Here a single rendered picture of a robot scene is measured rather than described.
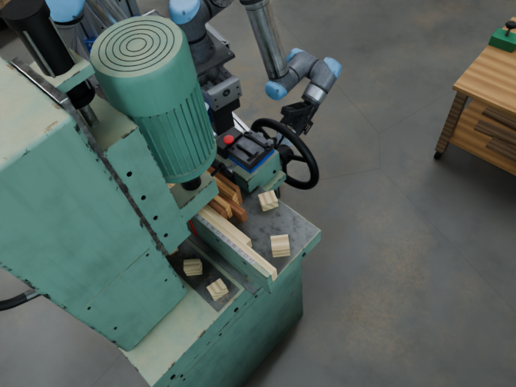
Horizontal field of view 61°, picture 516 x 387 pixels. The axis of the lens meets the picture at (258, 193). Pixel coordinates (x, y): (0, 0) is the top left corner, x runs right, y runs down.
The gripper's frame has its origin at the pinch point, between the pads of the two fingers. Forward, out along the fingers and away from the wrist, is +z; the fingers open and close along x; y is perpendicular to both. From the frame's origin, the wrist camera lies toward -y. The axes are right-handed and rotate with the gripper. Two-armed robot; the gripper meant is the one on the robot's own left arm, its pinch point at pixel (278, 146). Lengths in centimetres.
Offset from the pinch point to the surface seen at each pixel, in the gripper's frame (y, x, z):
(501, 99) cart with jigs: 62, -45, -66
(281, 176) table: -20.0, -16.6, 6.8
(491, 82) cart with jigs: 65, -37, -72
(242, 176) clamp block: -33.5, -12.8, 12.2
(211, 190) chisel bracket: -42.4, -12.0, 18.6
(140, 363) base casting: -46, -24, 65
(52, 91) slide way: -97, -13, 10
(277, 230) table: -30.4, -29.2, 18.8
